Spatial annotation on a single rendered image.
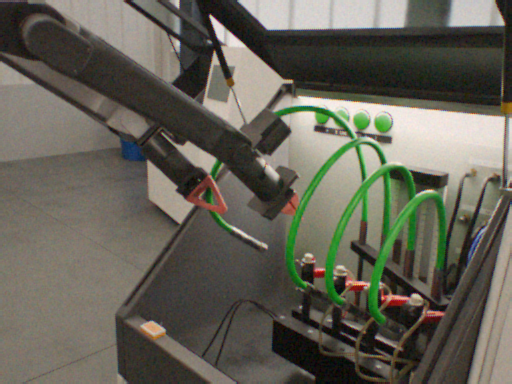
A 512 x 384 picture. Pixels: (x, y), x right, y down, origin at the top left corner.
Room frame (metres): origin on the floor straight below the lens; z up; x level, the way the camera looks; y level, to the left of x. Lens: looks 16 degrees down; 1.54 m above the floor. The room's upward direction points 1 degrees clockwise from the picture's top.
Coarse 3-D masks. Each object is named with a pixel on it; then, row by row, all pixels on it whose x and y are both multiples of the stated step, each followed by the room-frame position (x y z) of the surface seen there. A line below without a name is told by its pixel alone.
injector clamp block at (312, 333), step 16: (288, 320) 0.96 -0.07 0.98; (320, 320) 0.97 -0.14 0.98; (272, 336) 0.97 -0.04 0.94; (288, 336) 0.93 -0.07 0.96; (304, 336) 0.91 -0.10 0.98; (352, 336) 0.91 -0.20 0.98; (288, 352) 0.93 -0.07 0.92; (304, 352) 0.90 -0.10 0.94; (320, 352) 0.88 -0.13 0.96; (384, 352) 0.85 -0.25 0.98; (304, 368) 0.90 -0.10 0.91; (320, 368) 0.87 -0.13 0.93; (336, 368) 0.85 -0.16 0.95; (352, 368) 0.82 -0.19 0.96; (368, 368) 0.80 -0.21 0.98; (384, 368) 0.80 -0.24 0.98; (400, 368) 0.82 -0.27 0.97
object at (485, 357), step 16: (496, 272) 0.73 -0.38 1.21; (496, 288) 0.72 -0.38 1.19; (496, 304) 0.72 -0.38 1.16; (496, 320) 0.71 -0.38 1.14; (480, 336) 0.71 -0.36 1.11; (496, 336) 0.70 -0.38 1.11; (480, 352) 0.70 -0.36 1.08; (496, 352) 0.69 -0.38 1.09; (480, 368) 0.70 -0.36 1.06; (496, 368) 0.68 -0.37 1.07
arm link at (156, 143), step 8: (160, 128) 0.99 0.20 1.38; (152, 136) 0.98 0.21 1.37; (160, 136) 0.98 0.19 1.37; (168, 136) 1.01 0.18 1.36; (144, 144) 0.97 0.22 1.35; (152, 144) 0.96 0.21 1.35; (160, 144) 0.97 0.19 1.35; (168, 144) 0.98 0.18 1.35; (144, 152) 0.97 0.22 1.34; (152, 152) 0.96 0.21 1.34; (160, 152) 0.96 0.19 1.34; (168, 152) 0.96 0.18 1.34; (152, 160) 0.97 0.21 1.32; (160, 160) 0.96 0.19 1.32
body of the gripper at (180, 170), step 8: (176, 152) 0.97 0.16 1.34; (168, 160) 0.96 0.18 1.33; (176, 160) 0.96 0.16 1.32; (184, 160) 0.97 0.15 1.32; (160, 168) 0.96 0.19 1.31; (168, 168) 0.96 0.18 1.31; (176, 168) 0.95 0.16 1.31; (184, 168) 0.96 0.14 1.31; (192, 168) 0.96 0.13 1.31; (200, 168) 0.94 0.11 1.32; (168, 176) 0.96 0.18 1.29; (176, 176) 0.95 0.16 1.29; (184, 176) 0.95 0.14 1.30; (192, 176) 0.94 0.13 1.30; (176, 184) 0.96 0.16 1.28; (184, 184) 0.93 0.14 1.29; (192, 184) 0.97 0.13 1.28
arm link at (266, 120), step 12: (264, 108) 0.89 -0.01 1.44; (252, 120) 0.88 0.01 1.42; (264, 120) 0.87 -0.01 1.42; (276, 120) 0.87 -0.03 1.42; (252, 132) 0.86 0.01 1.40; (264, 132) 0.86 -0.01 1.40; (276, 132) 0.87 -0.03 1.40; (288, 132) 0.88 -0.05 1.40; (240, 144) 0.79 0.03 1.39; (252, 144) 0.84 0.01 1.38; (264, 144) 0.86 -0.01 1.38; (276, 144) 0.87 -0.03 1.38; (240, 156) 0.80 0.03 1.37; (252, 156) 0.82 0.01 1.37; (240, 168) 0.82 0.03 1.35
